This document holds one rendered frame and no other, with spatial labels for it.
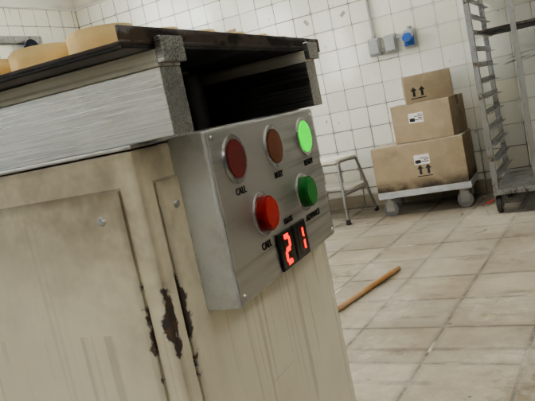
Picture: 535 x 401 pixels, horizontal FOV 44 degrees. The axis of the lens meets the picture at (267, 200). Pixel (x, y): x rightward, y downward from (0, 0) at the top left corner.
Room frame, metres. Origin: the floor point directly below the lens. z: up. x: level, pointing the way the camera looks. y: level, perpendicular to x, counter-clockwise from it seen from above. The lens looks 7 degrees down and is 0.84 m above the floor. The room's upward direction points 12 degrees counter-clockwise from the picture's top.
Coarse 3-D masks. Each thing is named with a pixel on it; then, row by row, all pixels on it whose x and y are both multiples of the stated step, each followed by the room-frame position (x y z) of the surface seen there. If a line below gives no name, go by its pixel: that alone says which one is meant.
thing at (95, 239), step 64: (0, 192) 0.52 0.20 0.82; (64, 192) 0.49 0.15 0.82; (128, 192) 0.47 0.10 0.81; (0, 256) 0.52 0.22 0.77; (64, 256) 0.50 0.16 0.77; (128, 256) 0.47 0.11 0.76; (192, 256) 0.50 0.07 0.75; (320, 256) 0.74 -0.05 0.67; (0, 320) 0.53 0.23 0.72; (64, 320) 0.50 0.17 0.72; (128, 320) 0.48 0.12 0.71; (192, 320) 0.48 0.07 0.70; (256, 320) 0.57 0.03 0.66; (320, 320) 0.70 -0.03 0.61; (0, 384) 0.54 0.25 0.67; (64, 384) 0.51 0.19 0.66; (128, 384) 0.48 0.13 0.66; (192, 384) 0.47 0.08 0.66; (256, 384) 0.55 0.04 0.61; (320, 384) 0.67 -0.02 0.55
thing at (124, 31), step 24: (96, 48) 0.43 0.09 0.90; (120, 48) 0.43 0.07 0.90; (144, 48) 0.45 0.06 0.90; (192, 48) 0.51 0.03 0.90; (216, 48) 0.54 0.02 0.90; (240, 48) 0.59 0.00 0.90; (264, 48) 0.64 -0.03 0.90; (288, 48) 0.70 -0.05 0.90; (24, 72) 0.46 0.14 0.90; (48, 72) 0.47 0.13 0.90; (192, 72) 0.71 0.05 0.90
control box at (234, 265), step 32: (224, 128) 0.53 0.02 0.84; (256, 128) 0.58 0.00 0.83; (288, 128) 0.64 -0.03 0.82; (192, 160) 0.50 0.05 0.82; (224, 160) 0.51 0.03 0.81; (256, 160) 0.57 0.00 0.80; (288, 160) 0.63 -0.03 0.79; (192, 192) 0.50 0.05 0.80; (224, 192) 0.50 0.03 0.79; (256, 192) 0.55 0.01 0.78; (288, 192) 0.61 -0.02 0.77; (320, 192) 0.69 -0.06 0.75; (192, 224) 0.50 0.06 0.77; (224, 224) 0.50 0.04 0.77; (256, 224) 0.54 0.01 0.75; (288, 224) 0.60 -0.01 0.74; (320, 224) 0.67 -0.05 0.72; (224, 256) 0.50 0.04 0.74; (256, 256) 0.53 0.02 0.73; (224, 288) 0.50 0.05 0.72; (256, 288) 0.52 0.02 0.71
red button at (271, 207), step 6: (264, 198) 0.55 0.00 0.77; (270, 198) 0.55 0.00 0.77; (258, 204) 0.55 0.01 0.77; (264, 204) 0.54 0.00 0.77; (270, 204) 0.55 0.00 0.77; (276, 204) 0.56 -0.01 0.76; (258, 210) 0.54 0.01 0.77; (264, 210) 0.54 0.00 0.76; (270, 210) 0.55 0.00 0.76; (276, 210) 0.56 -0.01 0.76; (258, 216) 0.54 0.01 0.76; (264, 216) 0.54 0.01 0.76; (270, 216) 0.55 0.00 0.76; (276, 216) 0.56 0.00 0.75; (264, 222) 0.54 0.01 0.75; (270, 222) 0.54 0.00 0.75; (276, 222) 0.56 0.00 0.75; (264, 228) 0.55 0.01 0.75; (270, 228) 0.55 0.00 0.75
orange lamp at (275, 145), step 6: (270, 132) 0.60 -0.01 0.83; (276, 132) 0.61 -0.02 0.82; (270, 138) 0.59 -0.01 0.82; (276, 138) 0.61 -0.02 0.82; (270, 144) 0.59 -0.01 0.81; (276, 144) 0.60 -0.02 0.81; (282, 144) 0.61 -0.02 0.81; (270, 150) 0.59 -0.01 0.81; (276, 150) 0.60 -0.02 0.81; (282, 150) 0.61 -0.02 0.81; (276, 156) 0.60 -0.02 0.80; (282, 156) 0.61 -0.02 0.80; (276, 162) 0.60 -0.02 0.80
